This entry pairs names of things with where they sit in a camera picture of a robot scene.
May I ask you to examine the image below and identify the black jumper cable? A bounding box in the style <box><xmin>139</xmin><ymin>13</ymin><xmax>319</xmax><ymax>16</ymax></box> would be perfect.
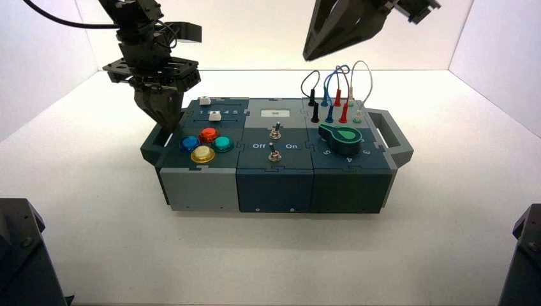
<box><xmin>300</xmin><ymin>69</ymin><xmax>322</xmax><ymax>124</ymax></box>

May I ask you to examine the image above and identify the small white display panel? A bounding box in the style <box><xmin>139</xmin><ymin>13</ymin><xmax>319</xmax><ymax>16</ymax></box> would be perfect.
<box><xmin>260</xmin><ymin>108</ymin><xmax>292</xmax><ymax>119</ymax></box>

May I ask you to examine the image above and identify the blue push button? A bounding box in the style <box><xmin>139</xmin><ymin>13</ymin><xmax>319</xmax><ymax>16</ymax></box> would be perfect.
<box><xmin>180</xmin><ymin>135</ymin><xmax>202</xmax><ymax>154</ymax></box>

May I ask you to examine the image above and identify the dark left arm base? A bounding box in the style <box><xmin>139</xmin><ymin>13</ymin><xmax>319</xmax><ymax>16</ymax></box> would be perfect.
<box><xmin>0</xmin><ymin>197</ymin><xmax>75</xmax><ymax>306</ymax></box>

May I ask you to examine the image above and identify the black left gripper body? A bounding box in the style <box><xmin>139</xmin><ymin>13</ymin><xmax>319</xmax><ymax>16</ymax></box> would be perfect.
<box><xmin>102</xmin><ymin>41</ymin><xmax>202</xmax><ymax>92</ymax></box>

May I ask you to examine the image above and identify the blue grey control box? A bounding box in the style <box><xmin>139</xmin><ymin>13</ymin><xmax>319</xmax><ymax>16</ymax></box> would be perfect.
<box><xmin>140</xmin><ymin>97</ymin><xmax>415</xmax><ymax>215</ymax></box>

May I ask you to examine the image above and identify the dark right arm base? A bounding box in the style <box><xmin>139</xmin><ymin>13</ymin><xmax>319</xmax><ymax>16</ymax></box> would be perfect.
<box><xmin>498</xmin><ymin>203</ymin><xmax>541</xmax><ymax>306</ymax></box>

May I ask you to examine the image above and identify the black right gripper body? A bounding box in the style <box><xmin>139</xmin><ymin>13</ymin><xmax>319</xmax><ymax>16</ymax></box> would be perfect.
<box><xmin>368</xmin><ymin>0</ymin><xmax>441</xmax><ymax>25</ymax></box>

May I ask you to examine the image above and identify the blue jumper cable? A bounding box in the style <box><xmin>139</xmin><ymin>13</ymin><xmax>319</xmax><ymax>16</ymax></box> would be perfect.
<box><xmin>320</xmin><ymin>64</ymin><xmax>351</xmax><ymax>124</ymax></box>

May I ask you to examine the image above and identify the yellow push button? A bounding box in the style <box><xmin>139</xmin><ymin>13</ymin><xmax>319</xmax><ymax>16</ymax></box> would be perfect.
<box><xmin>190</xmin><ymin>145</ymin><xmax>216</xmax><ymax>164</ymax></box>

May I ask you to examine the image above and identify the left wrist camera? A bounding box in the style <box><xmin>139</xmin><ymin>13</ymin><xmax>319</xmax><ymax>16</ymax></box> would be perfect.
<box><xmin>162</xmin><ymin>21</ymin><xmax>204</xmax><ymax>45</ymax></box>

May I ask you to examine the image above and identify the red jumper cable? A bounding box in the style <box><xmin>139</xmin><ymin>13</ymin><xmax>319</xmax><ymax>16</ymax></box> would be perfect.
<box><xmin>332</xmin><ymin>65</ymin><xmax>353</xmax><ymax>125</ymax></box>

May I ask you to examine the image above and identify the green rotary knob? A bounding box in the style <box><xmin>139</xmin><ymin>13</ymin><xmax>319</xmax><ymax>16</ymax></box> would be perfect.
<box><xmin>318</xmin><ymin>123</ymin><xmax>364</xmax><ymax>157</ymax></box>

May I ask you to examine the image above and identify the white jumper cable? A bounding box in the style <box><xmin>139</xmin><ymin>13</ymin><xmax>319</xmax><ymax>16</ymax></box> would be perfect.
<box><xmin>347</xmin><ymin>59</ymin><xmax>374</xmax><ymax>125</ymax></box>

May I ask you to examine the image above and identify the red push button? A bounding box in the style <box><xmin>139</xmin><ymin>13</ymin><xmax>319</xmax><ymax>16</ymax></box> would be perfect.
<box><xmin>198</xmin><ymin>127</ymin><xmax>219</xmax><ymax>145</ymax></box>

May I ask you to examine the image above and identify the green push button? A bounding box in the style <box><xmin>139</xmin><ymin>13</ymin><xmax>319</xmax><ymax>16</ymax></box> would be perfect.
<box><xmin>212</xmin><ymin>136</ymin><xmax>235</xmax><ymax>154</ymax></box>

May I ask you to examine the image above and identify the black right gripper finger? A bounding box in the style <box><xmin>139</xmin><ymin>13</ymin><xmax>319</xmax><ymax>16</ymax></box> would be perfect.
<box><xmin>305</xmin><ymin>12</ymin><xmax>388</xmax><ymax>62</ymax></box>
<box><xmin>302</xmin><ymin>0</ymin><xmax>384</xmax><ymax>62</ymax></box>

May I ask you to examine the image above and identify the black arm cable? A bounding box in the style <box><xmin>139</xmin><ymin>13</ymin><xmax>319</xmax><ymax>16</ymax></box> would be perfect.
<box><xmin>22</xmin><ymin>0</ymin><xmax>122</xmax><ymax>31</ymax></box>

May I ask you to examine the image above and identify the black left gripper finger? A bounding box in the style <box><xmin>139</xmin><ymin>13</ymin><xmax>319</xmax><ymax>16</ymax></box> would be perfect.
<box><xmin>134</xmin><ymin>87</ymin><xmax>172</xmax><ymax>133</ymax></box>
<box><xmin>168</xmin><ymin>89</ymin><xmax>186</xmax><ymax>130</ymax></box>

